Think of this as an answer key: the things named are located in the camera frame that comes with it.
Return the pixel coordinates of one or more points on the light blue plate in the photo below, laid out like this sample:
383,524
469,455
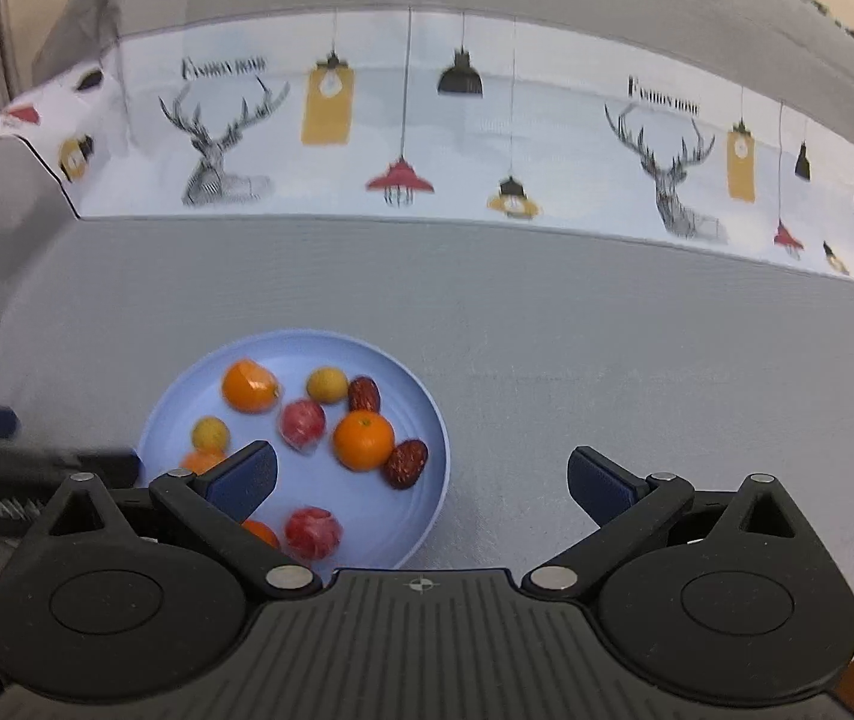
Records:
383,527

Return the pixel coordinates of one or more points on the wrapped pink red fruit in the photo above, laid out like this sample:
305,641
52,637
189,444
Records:
312,534

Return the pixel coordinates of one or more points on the dark red jujube date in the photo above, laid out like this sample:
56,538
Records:
363,395

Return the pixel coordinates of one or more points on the wrapped orange fruit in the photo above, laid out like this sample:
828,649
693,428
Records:
250,388

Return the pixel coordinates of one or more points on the small yellow round fruit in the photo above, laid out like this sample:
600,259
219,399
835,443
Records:
327,385

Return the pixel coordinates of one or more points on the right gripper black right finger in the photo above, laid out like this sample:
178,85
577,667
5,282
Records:
659,538

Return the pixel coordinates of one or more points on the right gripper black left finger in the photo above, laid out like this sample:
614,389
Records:
179,538

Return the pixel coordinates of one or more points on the deer print white cushion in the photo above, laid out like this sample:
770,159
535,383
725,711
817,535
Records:
432,116

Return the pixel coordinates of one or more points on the orange mandarin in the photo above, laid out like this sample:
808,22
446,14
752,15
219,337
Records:
261,531
362,441
200,462

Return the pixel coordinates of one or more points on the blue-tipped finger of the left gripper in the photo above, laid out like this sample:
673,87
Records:
30,477

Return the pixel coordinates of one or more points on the dark red jujube far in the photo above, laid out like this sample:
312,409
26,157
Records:
405,464

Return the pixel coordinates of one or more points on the small yellow fruit hidden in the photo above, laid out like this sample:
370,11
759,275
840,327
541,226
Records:
210,435

